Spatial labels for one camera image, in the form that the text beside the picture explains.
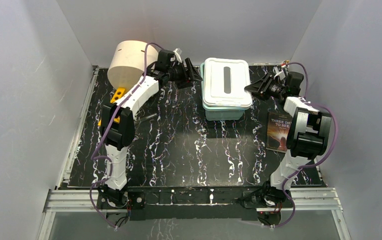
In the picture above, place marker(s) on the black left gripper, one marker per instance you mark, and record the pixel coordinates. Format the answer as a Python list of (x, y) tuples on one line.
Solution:
[(184, 74)]

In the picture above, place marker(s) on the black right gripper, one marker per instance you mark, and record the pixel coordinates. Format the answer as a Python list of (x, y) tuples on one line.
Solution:
[(259, 89)]

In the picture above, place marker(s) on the white rectangular bin lid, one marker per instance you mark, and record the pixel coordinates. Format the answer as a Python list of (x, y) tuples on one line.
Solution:
[(224, 82)]

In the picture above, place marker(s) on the mint green plastic bin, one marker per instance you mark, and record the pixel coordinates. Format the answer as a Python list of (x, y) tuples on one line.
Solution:
[(220, 113)]

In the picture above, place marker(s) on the clear glass test tube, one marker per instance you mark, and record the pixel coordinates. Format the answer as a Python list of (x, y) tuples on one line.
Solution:
[(145, 118)]

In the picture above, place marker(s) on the yellow test tube rack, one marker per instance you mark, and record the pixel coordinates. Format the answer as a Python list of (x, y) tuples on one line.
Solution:
[(120, 92)]

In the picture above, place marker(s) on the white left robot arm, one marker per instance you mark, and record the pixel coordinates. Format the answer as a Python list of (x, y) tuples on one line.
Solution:
[(118, 136)]

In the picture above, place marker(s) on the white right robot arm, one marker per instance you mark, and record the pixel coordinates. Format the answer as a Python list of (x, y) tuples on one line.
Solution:
[(308, 135)]

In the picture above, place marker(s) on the brown paperback book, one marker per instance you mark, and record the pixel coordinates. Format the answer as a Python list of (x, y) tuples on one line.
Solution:
[(278, 127)]

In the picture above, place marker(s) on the beige cylindrical container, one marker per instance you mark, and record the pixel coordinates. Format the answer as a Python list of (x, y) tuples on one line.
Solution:
[(127, 65)]

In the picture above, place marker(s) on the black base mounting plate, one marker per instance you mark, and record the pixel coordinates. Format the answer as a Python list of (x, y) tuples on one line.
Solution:
[(247, 203)]

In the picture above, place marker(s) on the aluminium frame rail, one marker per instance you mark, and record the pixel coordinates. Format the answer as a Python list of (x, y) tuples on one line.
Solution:
[(305, 199)]

